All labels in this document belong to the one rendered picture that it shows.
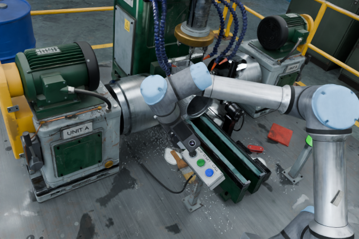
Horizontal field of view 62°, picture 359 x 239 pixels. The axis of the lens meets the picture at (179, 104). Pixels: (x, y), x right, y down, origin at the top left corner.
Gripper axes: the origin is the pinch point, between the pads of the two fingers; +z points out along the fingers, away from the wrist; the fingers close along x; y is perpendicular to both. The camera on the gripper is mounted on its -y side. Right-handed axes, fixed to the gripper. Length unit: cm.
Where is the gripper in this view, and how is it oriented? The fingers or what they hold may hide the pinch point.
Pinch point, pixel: (188, 146)
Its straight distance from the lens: 107.3
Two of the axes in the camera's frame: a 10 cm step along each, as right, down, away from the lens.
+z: 2.8, 5.5, 7.9
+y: -5.5, -5.8, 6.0
